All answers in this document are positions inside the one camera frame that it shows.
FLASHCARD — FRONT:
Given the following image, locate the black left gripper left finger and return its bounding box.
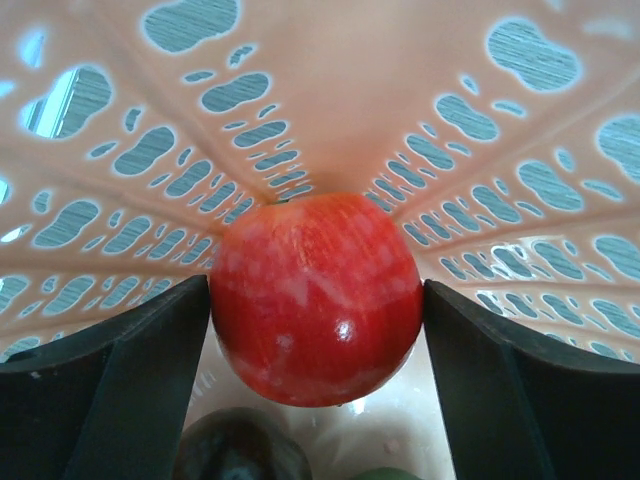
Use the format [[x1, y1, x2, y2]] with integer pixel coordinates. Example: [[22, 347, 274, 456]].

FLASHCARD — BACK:
[[1, 275, 210, 479]]

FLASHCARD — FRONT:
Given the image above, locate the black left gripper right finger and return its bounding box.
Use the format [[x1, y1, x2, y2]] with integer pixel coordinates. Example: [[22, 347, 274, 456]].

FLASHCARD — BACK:
[[423, 280, 639, 479]]

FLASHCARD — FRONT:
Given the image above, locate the red toy apple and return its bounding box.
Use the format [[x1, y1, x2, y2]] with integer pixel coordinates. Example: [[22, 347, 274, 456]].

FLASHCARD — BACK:
[[209, 193, 423, 407]]

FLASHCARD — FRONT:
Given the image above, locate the dark purple toy plum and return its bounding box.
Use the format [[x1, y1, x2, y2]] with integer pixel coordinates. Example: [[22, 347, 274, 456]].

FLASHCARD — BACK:
[[172, 407, 313, 480]]

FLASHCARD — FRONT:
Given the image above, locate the dark green toy fruit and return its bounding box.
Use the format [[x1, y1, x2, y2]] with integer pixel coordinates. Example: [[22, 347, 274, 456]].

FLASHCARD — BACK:
[[349, 467, 422, 480]]

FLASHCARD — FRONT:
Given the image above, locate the pink plastic basket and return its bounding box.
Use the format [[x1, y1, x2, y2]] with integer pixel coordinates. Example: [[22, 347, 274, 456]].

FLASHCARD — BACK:
[[1, 1, 639, 479]]

